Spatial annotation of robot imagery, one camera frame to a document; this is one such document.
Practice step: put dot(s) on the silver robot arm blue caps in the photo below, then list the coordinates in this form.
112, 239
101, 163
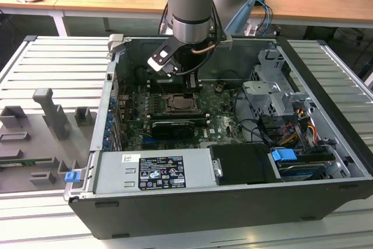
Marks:
189, 4

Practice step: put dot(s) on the black RAM slot bank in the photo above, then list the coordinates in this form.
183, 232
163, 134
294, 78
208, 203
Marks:
163, 86
177, 114

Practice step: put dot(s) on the CPU socket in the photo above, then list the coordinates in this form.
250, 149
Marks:
168, 97

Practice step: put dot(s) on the blue expansion slot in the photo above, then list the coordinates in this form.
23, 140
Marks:
151, 142

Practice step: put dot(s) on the black cylindrical board component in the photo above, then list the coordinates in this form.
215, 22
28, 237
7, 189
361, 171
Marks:
142, 73

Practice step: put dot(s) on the green motherboard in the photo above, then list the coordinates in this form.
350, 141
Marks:
224, 120

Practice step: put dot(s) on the black graphics card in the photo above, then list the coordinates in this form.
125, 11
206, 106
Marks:
172, 129

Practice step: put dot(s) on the grey metal disk bay cage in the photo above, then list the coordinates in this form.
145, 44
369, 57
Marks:
268, 97

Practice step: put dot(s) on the grey power supply unit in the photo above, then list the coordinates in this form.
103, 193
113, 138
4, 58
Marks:
116, 173

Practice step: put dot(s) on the open black PC case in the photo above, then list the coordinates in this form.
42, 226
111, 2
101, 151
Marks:
204, 211

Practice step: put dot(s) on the disk drive in bay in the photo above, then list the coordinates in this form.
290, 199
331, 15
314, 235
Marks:
300, 168

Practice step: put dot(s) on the blue case release latch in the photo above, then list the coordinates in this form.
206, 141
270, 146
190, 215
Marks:
72, 177

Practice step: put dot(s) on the grey parts rack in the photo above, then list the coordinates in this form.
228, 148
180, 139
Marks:
43, 144

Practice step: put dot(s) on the green circuit board strip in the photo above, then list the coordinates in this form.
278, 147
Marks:
26, 161

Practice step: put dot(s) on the black camera mounting bracket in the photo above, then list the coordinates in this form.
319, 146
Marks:
169, 46

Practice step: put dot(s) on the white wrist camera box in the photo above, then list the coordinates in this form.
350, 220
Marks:
158, 62

